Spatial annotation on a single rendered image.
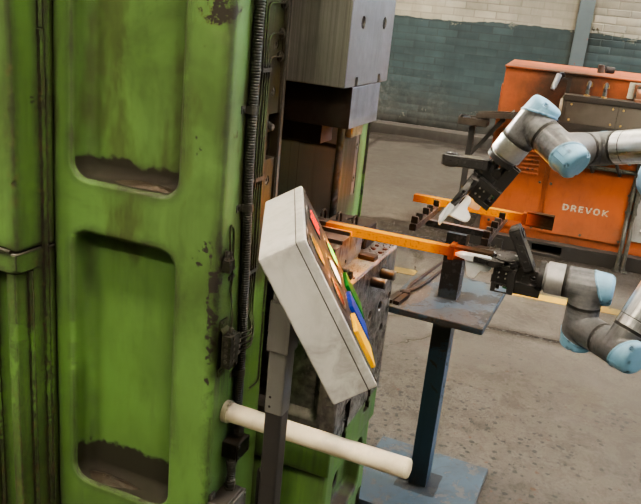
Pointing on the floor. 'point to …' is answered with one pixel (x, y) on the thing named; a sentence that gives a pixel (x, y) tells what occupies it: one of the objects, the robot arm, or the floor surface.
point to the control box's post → (275, 426)
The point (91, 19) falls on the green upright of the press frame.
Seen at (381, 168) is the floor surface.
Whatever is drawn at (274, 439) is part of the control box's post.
